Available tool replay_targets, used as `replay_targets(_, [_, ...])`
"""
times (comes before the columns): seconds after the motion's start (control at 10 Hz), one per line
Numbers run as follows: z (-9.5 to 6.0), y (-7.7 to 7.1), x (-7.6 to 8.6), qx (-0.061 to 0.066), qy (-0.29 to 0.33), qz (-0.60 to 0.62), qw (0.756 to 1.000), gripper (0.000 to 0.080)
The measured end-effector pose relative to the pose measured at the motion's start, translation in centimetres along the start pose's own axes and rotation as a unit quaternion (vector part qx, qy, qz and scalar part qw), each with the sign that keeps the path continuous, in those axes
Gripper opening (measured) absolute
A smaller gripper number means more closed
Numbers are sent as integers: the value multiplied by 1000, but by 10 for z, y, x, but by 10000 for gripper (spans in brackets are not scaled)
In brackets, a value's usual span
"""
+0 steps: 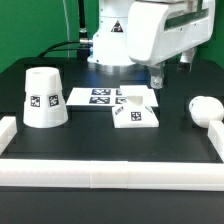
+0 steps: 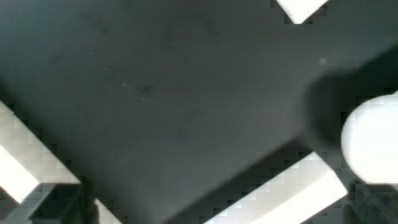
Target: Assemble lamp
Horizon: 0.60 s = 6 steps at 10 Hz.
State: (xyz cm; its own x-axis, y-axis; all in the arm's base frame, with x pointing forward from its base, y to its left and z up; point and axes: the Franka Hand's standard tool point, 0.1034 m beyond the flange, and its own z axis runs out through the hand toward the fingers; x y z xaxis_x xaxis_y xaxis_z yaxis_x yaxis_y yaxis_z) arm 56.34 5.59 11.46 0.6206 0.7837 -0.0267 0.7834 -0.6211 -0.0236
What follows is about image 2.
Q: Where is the white marker sheet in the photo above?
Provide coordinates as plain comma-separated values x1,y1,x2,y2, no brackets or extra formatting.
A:
275,0,328,24

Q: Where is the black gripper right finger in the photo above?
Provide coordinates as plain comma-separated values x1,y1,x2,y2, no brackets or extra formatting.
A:
344,183,398,224

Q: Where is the white fence wall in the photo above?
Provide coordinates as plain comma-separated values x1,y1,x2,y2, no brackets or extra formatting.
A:
202,153,348,224
0,102,120,224

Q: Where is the white left fence wall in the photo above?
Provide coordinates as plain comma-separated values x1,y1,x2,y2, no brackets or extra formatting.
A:
0,102,120,224

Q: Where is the white lamp bulb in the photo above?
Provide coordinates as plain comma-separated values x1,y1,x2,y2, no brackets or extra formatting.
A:
341,91,398,184

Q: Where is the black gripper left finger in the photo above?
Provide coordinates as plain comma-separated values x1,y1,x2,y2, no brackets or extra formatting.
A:
1,183,96,224

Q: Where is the white front fence wall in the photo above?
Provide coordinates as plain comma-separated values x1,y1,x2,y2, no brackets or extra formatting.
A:
202,153,348,224

